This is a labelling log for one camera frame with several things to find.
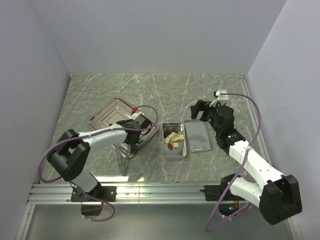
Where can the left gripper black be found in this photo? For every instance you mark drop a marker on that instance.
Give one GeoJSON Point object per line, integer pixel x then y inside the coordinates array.
{"type": "Point", "coordinates": [137, 141]}

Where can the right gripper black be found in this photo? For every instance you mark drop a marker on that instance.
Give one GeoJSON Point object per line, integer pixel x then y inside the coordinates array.
{"type": "Point", "coordinates": [199, 106]}

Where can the metal tin lid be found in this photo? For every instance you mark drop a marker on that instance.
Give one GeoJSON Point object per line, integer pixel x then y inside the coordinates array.
{"type": "Point", "coordinates": [197, 136]}

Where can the steel tongs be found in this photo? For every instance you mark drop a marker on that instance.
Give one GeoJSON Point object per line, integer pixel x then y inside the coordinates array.
{"type": "Point", "coordinates": [122, 160]}

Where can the brown oval chocolate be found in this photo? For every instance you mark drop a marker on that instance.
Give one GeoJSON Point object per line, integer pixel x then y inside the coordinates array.
{"type": "Point", "coordinates": [170, 146]}

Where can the white round chocolate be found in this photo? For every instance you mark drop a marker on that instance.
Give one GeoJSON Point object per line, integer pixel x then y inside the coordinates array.
{"type": "Point", "coordinates": [173, 137]}

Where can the metal tin box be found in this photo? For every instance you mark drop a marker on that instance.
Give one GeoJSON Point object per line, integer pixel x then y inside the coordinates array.
{"type": "Point", "coordinates": [174, 154]}

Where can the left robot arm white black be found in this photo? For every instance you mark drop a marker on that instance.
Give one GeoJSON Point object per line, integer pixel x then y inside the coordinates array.
{"type": "Point", "coordinates": [69, 155]}

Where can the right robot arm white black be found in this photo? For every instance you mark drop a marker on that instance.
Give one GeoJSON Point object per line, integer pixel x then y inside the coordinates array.
{"type": "Point", "coordinates": [276, 195]}

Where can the brown chocolate tray edge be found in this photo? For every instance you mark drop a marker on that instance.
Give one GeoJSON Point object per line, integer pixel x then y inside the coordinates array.
{"type": "Point", "coordinates": [165, 134]}

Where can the steel serving tray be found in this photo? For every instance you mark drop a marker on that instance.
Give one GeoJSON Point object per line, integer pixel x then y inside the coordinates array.
{"type": "Point", "coordinates": [116, 110]}

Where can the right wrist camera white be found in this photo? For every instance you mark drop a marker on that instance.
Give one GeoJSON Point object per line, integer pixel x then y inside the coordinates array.
{"type": "Point", "coordinates": [221, 98]}

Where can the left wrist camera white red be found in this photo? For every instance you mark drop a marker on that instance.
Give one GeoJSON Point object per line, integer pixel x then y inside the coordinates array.
{"type": "Point", "coordinates": [136, 114]}

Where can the aluminium right side rail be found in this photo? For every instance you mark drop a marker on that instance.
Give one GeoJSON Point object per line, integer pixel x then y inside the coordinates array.
{"type": "Point", "coordinates": [259, 145]}

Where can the aluminium rail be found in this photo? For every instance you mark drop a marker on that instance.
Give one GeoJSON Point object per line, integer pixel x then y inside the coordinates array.
{"type": "Point", "coordinates": [259, 145]}
{"type": "Point", "coordinates": [126, 193]}

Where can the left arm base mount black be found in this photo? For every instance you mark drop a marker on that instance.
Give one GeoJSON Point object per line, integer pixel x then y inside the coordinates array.
{"type": "Point", "coordinates": [93, 202]}

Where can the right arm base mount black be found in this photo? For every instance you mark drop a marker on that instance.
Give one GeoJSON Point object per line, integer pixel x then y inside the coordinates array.
{"type": "Point", "coordinates": [230, 203]}

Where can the aluminium front rail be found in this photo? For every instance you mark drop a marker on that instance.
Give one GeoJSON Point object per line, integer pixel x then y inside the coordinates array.
{"type": "Point", "coordinates": [126, 193]}

